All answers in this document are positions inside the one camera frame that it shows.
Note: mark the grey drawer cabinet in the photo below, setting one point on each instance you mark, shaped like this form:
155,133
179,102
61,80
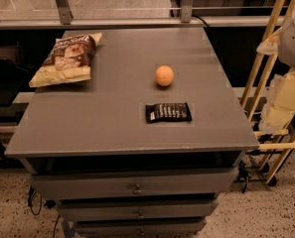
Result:
99,126

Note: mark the brown chip bag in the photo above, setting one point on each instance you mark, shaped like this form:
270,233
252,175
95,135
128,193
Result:
69,61

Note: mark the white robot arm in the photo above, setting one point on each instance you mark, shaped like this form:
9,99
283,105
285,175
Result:
280,99

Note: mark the yellow wooden rack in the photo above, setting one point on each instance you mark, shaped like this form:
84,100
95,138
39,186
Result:
273,76

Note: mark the black snack bar wrapper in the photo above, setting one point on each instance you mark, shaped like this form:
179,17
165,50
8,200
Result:
168,112

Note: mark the bottom grey drawer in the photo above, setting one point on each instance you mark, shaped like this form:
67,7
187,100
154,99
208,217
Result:
140,228

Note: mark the orange fruit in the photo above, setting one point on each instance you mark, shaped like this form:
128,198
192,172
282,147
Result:
164,75

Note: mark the grey metal railing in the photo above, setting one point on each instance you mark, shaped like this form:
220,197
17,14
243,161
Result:
67,14

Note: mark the top grey drawer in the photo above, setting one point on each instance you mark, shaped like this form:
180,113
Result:
87,186

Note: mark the middle grey drawer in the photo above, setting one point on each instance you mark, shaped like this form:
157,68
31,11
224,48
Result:
137,210

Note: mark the grey drawer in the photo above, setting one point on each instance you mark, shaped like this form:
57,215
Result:
137,210
87,186
140,228

